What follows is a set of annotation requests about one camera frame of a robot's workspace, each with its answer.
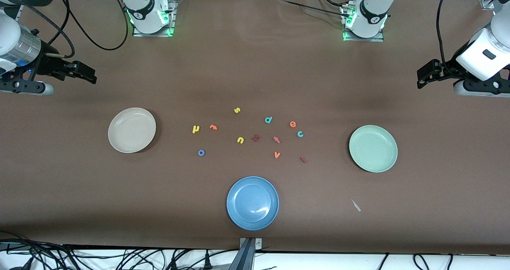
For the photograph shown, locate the beige brown plate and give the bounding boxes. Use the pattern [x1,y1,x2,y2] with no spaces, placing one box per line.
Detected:
[108,107,157,154]

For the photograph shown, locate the light green plate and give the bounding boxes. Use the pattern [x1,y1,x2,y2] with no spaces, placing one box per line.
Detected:
[349,125,398,173]

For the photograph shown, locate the brown table cover sheet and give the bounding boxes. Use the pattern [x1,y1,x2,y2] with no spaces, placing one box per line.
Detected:
[0,0,510,255]

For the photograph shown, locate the blue plate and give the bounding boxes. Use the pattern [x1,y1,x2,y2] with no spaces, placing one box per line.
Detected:
[226,176,280,231]

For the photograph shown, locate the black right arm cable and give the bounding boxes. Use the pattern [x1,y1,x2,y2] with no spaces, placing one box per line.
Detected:
[8,0,130,59]

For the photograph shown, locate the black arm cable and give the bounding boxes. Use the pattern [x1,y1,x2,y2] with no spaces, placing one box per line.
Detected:
[437,0,459,77]
[8,0,130,59]

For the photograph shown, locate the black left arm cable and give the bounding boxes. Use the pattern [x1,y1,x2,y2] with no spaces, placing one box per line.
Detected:
[437,0,459,77]

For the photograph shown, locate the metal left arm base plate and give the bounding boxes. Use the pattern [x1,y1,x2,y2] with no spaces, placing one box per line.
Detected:
[342,5,385,42]

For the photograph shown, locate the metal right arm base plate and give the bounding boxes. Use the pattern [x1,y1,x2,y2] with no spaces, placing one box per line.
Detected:
[133,0,176,37]

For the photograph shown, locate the black cable across table edge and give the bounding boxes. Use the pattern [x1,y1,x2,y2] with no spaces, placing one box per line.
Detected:
[277,0,351,17]

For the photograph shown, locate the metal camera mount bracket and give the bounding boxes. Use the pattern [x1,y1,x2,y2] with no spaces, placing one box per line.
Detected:
[229,237,263,270]

